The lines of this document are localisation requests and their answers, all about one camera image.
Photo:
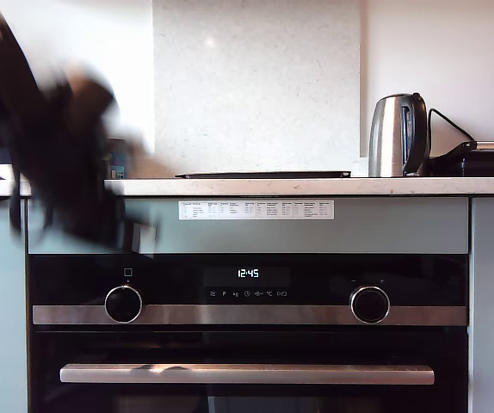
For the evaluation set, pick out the grey-green cabinet filler panel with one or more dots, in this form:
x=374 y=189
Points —
x=316 y=236

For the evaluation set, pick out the white printed table sticker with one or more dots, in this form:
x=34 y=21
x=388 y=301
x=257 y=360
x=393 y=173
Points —
x=255 y=210

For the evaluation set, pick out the black rotary knob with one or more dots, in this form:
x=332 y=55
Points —
x=123 y=304
x=369 y=305

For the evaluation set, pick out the black rotary knob under plus minus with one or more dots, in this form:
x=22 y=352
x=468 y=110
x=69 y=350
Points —
x=369 y=305

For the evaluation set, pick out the black built-in oven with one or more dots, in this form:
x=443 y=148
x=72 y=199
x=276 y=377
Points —
x=251 y=344

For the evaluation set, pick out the blue salt box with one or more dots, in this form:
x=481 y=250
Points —
x=118 y=165

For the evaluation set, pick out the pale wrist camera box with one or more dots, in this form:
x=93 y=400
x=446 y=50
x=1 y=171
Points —
x=146 y=238

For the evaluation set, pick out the black contact grill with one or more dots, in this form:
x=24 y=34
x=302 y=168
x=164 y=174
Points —
x=492 y=165

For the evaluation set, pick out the speckled stone splashback panel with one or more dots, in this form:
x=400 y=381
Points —
x=255 y=86

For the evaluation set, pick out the stainless steel kettle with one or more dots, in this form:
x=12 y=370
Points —
x=390 y=137

